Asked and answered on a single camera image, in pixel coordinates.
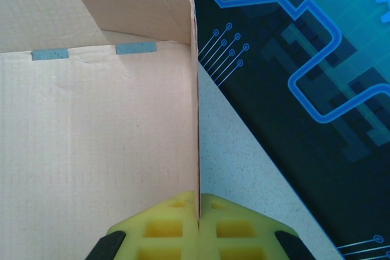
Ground blue gear-print enclosure panel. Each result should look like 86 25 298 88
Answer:
184 0 390 260

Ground brown cardboard box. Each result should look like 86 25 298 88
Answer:
0 0 204 260

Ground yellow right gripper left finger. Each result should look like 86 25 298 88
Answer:
87 189 199 260

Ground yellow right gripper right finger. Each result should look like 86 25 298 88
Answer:
199 192 317 260

